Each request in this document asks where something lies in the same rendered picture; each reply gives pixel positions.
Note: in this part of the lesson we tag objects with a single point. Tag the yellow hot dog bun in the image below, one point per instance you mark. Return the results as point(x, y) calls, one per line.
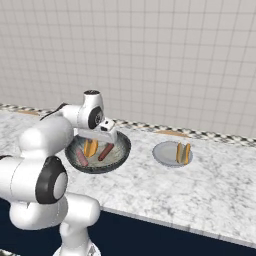
point(90, 148)
point(183, 153)

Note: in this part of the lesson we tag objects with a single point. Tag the dark grey bowl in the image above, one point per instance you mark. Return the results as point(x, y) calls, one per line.
point(115, 155)

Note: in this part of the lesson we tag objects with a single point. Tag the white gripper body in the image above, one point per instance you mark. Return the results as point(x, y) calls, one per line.
point(98, 134)

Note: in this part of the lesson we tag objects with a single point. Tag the red sausage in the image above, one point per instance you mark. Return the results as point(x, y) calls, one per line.
point(82, 158)
point(105, 152)

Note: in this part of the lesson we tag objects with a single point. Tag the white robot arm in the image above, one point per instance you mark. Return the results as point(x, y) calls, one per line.
point(43, 156)

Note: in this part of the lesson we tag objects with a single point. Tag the grey plate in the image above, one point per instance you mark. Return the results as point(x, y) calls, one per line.
point(166, 154)

